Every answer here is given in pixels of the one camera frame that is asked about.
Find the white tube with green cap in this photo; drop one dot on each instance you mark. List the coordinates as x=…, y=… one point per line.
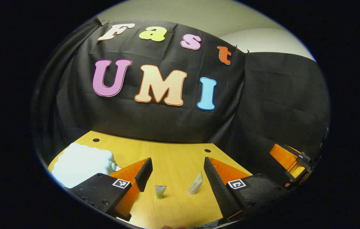
x=160, y=191

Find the light blue suitcase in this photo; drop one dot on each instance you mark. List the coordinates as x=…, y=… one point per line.
x=78, y=162

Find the black backdrop cloth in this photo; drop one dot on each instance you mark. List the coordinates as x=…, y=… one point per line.
x=167, y=121

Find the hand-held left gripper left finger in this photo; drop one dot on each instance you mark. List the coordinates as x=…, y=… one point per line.
x=144, y=174

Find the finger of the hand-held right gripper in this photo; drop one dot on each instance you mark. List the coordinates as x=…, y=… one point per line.
x=289, y=162

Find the white and green tube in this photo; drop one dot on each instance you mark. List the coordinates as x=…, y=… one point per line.
x=195, y=184

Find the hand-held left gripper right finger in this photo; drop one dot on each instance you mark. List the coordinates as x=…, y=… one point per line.
x=215, y=184

